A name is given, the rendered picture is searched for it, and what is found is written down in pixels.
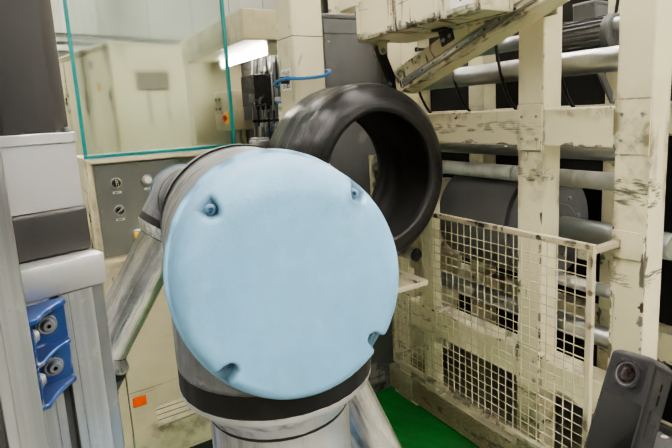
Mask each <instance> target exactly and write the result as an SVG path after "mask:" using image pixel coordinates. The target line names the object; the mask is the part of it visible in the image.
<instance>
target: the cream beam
mask: <svg viewBox="0 0 672 448"><path fill-rule="evenodd" d="M513 4H514V0H473V3H470V4H467V5H463V6H460V7H456V8H453V9H450V0H358V1H356V24H357V41H358V42H371V41H375V40H390V42H389V43H411V42H416V41H420V40H425V39H429V38H433V37H438V36H439V34H438V32H431V30H432V29H436V28H440V27H447V28H452V29H453V28H455V27H456V26H461V25H465V24H469V23H473V22H477V21H482V20H486V19H490V18H494V17H498V16H502V15H506V14H510V13H511V12H512V11H513Z"/></svg>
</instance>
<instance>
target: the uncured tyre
mask: <svg viewBox="0 0 672 448"><path fill-rule="evenodd" d="M353 122H357V123H358V124H359V125H360V126H361V127H362V128H363V129H364V130H365V131H366V132H367V134H368V135H369V137H370V139H371V140H372V143H373V145H374V148H375V151H376V155H377V162H378V173H377V180H376V184H375V188H374V191H373V193H372V195H371V199H372V200H373V201H374V203H375V204H376V205H377V207H378V208H379V210H380V211H381V213H382V214H383V216H384V218H385V220H386V222H387V224H388V226H389V229H390V231H391V234H392V237H393V240H394V243H395V247H396V252H397V255H398V254H400V253H402V252H403V251H404V250H406V249H407V248H408V247H409V246H411V245H412V244H413V243H414V242H415V241H416V240H417V238H418V237H419V236H420V235H421V233H422V232H423V231H424V229H425V228H426V226H427V225H428V223H429V221H430V219H431V217H432V215H433V213H434V211H435V208H436V205H437V202H438V199H439V196H440V191H441V186H442V176H443V165H442V155H441V149H440V144H439V140H438V137H437V134H436V132H435V129H434V127H433V125H432V123H431V121H430V119H429V118H428V116H427V115H426V113H425V112H424V111H423V109H422V108H421V107H420V106H419V105H418V104H417V103H416V102H415V101H414V100H413V99H412V98H410V97H409V96H408V95H406V94H405V93H403V92H401V91H399V90H397V89H394V88H392V87H389V86H386V85H382V84H378V83H356V84H349V85H342V86H335V87H329V88H324V89H321V90H318V91H315V92H313V93H311V94H309V95H308V96H306V97H304V98H303V99H301V100H300V101H299V102H298V103H296V104H295V105H294V106H293V107H292V108H291V109H290V110H289V111H288V112H287V113H286V114H285V115H284V117H283V118H282V119H281V121H280V122H279V124H278V125H277V127H276V129H275V131H274V133H273V135H272V137H271V140H270V142H269V145H268V149H270V148H274V149H287V150H293V151H297V152H301V153H304V154H308V155H310V156H313V157H315V158H318V159H320V160H322V161H324V162H325V163H327V164H329V163H330V159H331V155H332V152H333V150H334V148H335V145H336V143H337V142H338V140H339V138H340V137H341V135H342V134H343V133H344V131H345V130H346V129H347V128H348V127H349V126H350V125H351V124H352V123H353Z"/></svg>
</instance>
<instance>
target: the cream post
mask: <svg viewBox="0 0 672 448"><path fill-rule="evenodd" d="M274 4H275V18H276V32H277V47H278V61H279V75H280V77H282V74H281V70H284V69H289V68H290V71H291V77H305V76H316V75H322V74H325V72H324V54H323V37H322V18H321V0H274ZM291 86H292V90H285V91H283V89H282V84H280V89H281V103H282V118H283V117H284V115H285V114H286V112H288V111H289V110H290V109H291V108H292V107H293V106H294V105H295V104H296V103H298V102H299V101H300V100H301V99H303V98H304V97H306V96H308V95H309V94H311V93H313V92H315V91H318V90H321V89H324V88H325V77H324V78H319V79H310V80H291Z"/></svg>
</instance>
